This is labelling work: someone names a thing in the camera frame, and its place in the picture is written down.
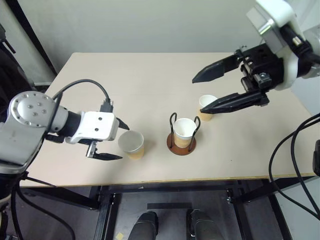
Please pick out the black diagonal wall bar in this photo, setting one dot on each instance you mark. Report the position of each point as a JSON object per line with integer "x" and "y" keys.
{"x": 32, "y": 40}

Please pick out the black floor tape strip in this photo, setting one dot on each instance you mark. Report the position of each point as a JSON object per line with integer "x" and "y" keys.
{"x": 170, "y": 206}

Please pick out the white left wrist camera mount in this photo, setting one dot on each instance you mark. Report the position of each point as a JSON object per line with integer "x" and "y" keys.
{"x": 97, "y": 125}

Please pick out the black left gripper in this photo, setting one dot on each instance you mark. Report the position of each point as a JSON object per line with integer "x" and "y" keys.
{"x": 92, "y": 149}

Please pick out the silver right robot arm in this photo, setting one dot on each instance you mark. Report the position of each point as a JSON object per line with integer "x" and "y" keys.
{"x": 310, "y": 55}

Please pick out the yellow floor tape piece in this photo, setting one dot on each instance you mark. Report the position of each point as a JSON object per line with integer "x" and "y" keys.
{"x": 119, "y": 236}

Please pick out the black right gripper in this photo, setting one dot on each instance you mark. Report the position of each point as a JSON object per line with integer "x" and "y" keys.
{"x": 262, "y": 65}

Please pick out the black metal table frame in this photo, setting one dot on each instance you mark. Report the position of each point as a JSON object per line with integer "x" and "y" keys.
{"x": 165, "y": 190}

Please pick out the dark rounded robot foot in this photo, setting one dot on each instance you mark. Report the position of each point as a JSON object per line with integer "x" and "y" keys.
{"x": 202, "y": 225}
{"x": 145, "y": 225}

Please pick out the tan paper cup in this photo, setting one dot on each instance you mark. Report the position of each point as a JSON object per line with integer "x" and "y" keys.
{"x": 132, "y": 145}
{"x": 205, "y": 100}
{"x": 183, "y": 132}

